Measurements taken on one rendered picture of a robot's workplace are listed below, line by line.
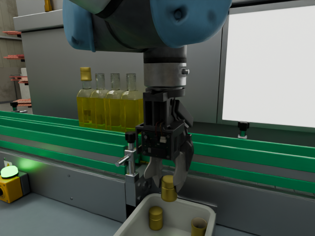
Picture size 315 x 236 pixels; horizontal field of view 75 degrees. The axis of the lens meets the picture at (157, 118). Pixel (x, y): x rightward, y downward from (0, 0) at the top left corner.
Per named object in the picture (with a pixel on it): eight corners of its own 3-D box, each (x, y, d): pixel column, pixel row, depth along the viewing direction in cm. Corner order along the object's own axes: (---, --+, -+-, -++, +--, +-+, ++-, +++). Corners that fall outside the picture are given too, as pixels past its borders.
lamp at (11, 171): (21, 173, 66) (20, 165, 66) (7, 180, 62) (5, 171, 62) (12, 171, 68) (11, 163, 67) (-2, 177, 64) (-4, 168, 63)
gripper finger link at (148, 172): (136, 194, 41) (140, 152, 38) (149, 179, 46) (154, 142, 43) (149, 200, 40) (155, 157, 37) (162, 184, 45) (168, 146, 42)
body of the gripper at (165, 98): (134, 157, 37) (131, 90, 34) (155, 142, 44) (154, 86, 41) (175, 165, 33) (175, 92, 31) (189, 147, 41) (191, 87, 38)
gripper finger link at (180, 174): (168, 205, 38) (160, 158, 36) (178, 188, 43) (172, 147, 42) (183, 207, 37) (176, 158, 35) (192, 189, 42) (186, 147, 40)
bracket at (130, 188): (153, 188, 59) (153, 166, 58) (138, 208, 51) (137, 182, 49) (142, 185, 61) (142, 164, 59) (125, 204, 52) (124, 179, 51)
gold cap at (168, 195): (174, 203, 42) (174, 184, 41) (158, 199, 43) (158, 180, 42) (179, 194, 45) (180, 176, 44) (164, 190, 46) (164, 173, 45)
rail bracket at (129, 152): (155, 163, 59) (155, 121, 57) (124, 195, 45) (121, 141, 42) (146, 161, 61) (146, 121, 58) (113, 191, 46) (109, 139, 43)
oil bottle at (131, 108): (145, 152, 69) (144, 88, 64) (137, 158, 64) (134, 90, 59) (131, 150, 71) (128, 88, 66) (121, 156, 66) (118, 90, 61)
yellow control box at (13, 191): (31, 193, 69) (27, 173, 67) (7, 206, 62) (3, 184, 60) (18, 188, 71) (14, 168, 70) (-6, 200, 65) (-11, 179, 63)
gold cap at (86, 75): (79, 81, 67) (78, 67, 66) (81, 80, 70) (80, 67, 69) (91, 80, 67) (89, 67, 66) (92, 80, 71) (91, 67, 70)
